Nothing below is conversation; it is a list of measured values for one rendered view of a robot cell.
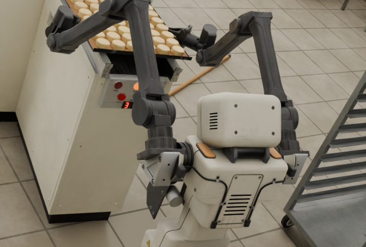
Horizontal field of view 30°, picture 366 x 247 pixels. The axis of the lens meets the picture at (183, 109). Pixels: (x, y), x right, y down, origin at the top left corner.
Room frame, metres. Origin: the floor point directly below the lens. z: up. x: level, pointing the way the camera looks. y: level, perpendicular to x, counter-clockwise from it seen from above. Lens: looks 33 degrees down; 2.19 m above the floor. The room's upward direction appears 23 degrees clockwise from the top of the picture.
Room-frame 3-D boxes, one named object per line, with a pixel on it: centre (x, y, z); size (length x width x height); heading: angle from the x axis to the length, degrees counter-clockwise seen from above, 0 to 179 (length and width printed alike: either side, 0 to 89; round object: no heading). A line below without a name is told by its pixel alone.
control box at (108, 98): (2.19, 0.20, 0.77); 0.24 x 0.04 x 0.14; 126
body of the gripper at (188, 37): (2.46, 0.08, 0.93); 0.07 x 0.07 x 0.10; 80
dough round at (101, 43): (2.13, 0.36, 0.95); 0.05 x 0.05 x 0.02
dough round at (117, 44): (2.16, 0.31, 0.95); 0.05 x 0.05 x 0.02
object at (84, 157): (2.49, 0.42, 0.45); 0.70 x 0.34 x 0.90; 36
